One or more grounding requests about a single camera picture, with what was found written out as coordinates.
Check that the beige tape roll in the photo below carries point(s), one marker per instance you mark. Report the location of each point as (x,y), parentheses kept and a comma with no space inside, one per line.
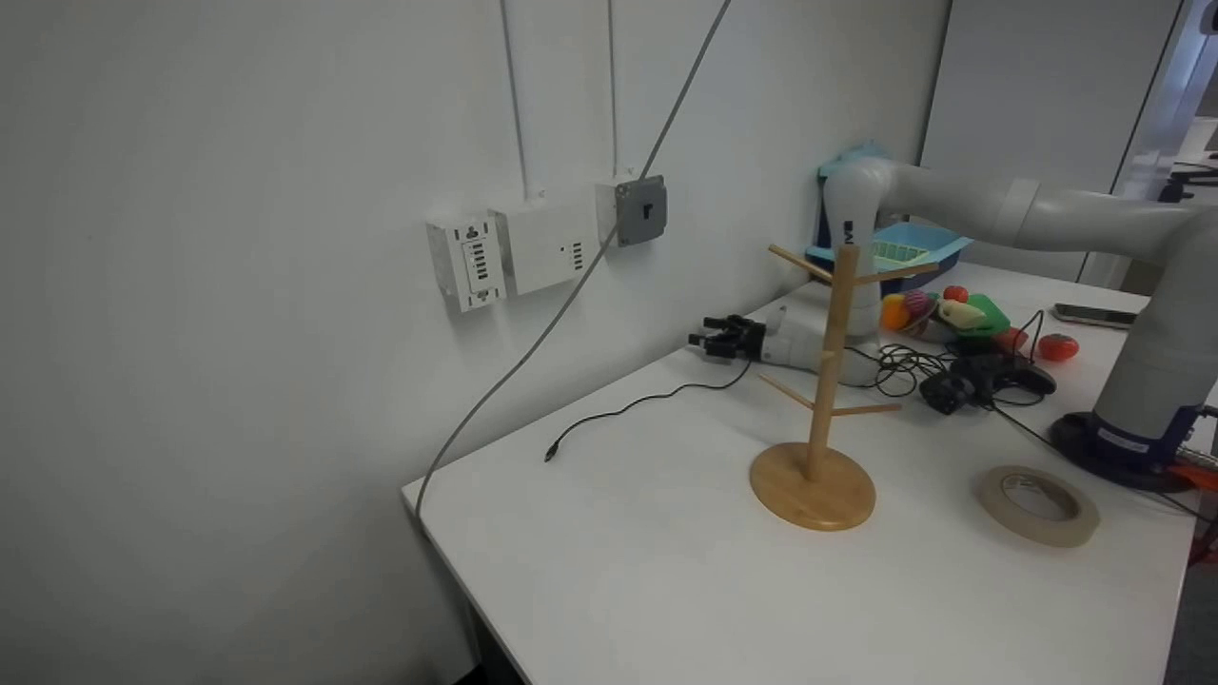
(1072,522)

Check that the white idle robot arm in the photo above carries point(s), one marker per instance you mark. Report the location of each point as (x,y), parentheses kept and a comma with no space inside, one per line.
(1089,215)

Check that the wooden peg holder stand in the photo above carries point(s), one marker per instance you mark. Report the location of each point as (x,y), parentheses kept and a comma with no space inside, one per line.
(811,487)

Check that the orange toy ball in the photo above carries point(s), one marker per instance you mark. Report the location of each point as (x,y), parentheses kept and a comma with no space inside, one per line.
(896,314)

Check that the teal plastic bin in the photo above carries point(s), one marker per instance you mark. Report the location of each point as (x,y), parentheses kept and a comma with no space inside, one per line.
(914,241)

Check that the green toy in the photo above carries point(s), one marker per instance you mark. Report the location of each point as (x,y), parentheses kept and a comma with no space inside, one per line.
(980,314)

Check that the red toy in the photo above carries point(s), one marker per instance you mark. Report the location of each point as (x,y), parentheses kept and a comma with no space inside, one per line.
(1055,348)

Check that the white wall socket box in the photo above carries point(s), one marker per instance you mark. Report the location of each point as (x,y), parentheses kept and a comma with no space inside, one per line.
(550,243)

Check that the grey wall junction box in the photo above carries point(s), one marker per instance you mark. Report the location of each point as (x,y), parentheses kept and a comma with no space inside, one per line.
(641,211)

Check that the white wall box with label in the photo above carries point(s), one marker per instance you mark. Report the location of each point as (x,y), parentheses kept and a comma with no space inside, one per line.
(467,265)

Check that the white wall conduit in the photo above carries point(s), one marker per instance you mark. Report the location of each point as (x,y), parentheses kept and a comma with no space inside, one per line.
(614,88)
(514,101)

